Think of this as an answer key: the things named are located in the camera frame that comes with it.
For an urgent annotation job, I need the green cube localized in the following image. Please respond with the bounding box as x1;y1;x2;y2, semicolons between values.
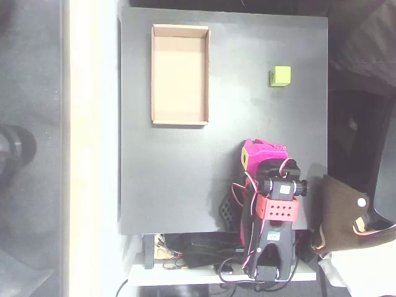
269;66;292;87

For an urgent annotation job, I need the black perforated arm base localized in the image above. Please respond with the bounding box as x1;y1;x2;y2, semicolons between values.
218;185;245;233

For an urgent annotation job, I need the cardboard box tray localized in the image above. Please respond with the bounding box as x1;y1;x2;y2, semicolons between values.
150;24;212;126

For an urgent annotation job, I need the brown felt bag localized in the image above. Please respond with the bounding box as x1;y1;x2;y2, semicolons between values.
310;174;396;255

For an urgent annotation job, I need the black power adapter bundle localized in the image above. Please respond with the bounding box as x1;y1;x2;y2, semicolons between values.
163;232;248;269

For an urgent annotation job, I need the small black connector box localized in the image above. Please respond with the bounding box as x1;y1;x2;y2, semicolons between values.
213;262;235;275

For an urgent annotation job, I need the grey curved chair part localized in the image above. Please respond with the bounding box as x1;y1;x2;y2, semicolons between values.
369;98;396;225

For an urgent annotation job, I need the light wooden piece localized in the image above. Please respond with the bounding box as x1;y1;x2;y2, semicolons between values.
154;238;174;260

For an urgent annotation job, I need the white shelf board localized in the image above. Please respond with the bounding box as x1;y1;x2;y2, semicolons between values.
127;235;317;287

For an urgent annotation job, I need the white sheet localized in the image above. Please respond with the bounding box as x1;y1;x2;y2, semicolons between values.
318;249;396;297

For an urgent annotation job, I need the black looped cable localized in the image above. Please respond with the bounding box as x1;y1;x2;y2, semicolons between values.
218;256;301;291

